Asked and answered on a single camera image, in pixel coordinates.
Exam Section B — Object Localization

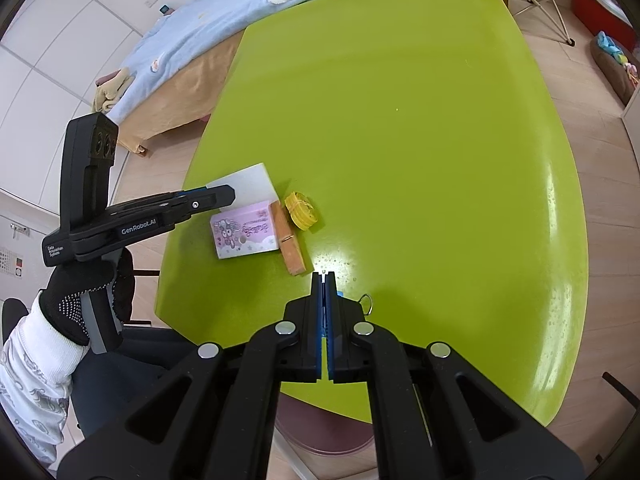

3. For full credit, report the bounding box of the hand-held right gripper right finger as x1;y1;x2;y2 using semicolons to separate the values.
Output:
325;273;584;480

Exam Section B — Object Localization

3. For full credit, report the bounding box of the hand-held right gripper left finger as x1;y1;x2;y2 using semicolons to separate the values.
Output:
57;273;329;480

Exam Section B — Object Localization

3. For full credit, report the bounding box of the blue binder clip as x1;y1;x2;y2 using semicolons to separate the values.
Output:
322;270;375;317

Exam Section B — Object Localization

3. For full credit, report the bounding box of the purple plastic waste bin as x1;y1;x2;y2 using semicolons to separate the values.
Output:
275;395;373;456

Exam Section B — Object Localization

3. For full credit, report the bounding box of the person's left forearm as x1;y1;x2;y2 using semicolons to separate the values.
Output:
0;292;92;466

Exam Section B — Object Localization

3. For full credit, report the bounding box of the person's left hand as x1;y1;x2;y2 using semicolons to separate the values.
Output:
39;249;137;347

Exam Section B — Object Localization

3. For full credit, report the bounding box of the wooden clothespin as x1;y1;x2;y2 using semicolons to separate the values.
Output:
270;201;307;276

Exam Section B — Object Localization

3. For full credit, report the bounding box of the folded beige towel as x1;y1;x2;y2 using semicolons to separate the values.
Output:
91;67;135;113

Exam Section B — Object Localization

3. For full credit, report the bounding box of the yellow rubber band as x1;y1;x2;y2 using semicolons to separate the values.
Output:
284;191;321;232

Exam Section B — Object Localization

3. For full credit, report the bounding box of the bed with tan skirt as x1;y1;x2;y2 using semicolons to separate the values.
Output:
117;0;510;155

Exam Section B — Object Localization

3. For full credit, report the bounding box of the black office chair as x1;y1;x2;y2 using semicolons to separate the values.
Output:
0;297;33;346

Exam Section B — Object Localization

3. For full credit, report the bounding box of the person's left leg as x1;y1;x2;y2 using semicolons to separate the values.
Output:
72;327;193;436

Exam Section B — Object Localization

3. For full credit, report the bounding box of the white drawer cabinet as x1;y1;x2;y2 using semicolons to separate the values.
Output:
622;95;640;161

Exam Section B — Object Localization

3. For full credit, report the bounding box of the brown basket with toys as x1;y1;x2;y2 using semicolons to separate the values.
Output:
590;31;640;106

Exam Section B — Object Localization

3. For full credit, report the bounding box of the red storage box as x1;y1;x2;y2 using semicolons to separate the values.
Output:
572;0;636;51

